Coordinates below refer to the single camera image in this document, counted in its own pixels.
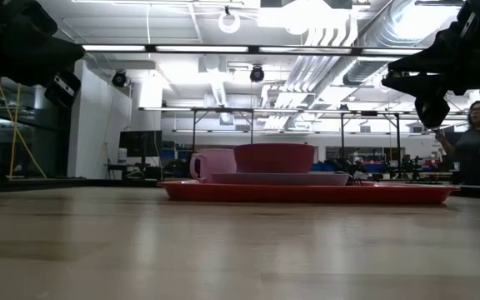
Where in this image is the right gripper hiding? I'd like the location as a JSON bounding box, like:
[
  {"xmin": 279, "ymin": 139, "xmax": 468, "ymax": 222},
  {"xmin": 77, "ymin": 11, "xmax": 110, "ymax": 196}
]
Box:
[{"xmin": 381, "ymin": 0, "xmax": 480, "ymax": 128}]

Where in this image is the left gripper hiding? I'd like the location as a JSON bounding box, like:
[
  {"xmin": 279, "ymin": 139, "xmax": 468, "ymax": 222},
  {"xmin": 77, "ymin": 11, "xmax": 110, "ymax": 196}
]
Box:
[{"xmin": 0, "ymin": 2, "xmax": 86, "ymax": 108}]

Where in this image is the dark red bowl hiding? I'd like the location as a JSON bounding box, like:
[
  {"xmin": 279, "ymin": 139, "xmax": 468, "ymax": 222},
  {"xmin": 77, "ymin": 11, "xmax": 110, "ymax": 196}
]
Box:
[{"xmin": 233, "ymin": 143, "xmax": 316, "ymax": 175}]

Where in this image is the lavender grey plate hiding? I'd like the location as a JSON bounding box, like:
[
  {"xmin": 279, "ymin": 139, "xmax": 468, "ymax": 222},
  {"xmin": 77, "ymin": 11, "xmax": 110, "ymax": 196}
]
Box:
[{"xmin": 208, "ymin": 172, "xmax": 352, "ymax": 187}]

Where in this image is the pink mug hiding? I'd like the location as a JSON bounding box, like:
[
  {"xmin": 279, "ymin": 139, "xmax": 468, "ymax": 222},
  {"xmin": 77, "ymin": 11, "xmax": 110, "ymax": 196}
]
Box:
[{"xmin": 188, "ymin": 148, "xmax": 238, "ymax": 184}]

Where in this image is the red plastic tray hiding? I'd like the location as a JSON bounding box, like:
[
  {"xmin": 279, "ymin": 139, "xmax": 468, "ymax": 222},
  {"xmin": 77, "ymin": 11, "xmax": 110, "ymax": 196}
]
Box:
[{"xmin": 157, "ymin": 179, "xmax": 461, "ymax": 205}]

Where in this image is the black computer monitor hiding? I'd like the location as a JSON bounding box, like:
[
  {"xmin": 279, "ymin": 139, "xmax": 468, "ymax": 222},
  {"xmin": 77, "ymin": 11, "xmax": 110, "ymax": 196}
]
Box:
[{"xmin": 118, "ymin": 130, "xmax": 163, "ymax": 168}]

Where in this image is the overhead light bar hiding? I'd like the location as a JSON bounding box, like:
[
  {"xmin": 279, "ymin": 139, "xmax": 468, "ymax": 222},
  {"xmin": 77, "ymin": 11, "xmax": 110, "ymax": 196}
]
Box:
[{"xmin": 81, "ymin": 43, "xmax": 427, "ymax": 56}]

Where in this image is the silver ventilation duct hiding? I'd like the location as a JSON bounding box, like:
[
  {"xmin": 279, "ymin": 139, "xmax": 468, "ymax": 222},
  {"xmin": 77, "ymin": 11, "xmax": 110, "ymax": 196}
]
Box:
[{"xmin": 342, "ymin": 0, "xmax": 449, "ymax": 87}]

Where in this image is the black ceiling camera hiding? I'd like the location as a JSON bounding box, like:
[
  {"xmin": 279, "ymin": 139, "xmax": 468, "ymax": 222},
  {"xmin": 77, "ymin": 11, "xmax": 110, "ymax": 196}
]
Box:
[
  {"xmin": 112, "ymin": 69, "xmax": 128, "ymax": 88},
  {"xmin": 249, "ymin": 64, "xmax": 266, "ymax": 83}
]

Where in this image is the yellow cable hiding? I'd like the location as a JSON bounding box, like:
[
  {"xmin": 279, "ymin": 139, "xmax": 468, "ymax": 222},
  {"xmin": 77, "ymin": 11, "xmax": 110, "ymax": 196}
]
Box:
[{"xmin": 0, "ymin": 81, "xmax": 48, "ymax": 180}]

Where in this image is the black background workstation frame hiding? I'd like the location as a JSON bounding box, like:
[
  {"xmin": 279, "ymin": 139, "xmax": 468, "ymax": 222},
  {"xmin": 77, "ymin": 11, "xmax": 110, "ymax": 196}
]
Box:
[
  {"xmin": 192, "ymin": 107, "xmax": 256, "ymax": 178},
  {"xmin": 339, "ymin": 110, "xmax": 402, "ymax": 159}
]

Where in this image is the white ring ceiling lamp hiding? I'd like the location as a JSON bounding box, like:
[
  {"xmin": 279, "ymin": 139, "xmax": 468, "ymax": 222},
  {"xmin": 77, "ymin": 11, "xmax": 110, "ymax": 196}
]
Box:
[{"xmin": 217, "ymin": 6, "xmax": 242, "ymax": 35}]

